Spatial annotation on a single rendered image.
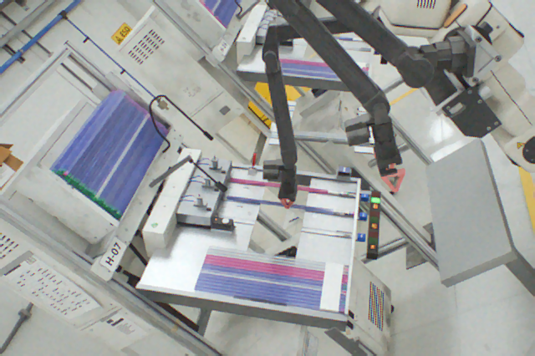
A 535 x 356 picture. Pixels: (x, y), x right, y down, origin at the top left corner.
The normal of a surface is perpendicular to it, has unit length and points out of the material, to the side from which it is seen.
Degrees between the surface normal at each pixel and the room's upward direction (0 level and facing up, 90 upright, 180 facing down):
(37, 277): 89
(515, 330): 0
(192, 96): 90
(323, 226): 44
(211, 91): 90
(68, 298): 93
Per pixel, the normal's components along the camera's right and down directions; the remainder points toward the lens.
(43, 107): 0.71, -0.43
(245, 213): 0.00, -0.75
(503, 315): -0.68, -0.63
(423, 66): -0.01, 0.53
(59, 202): -0.18, 0.65
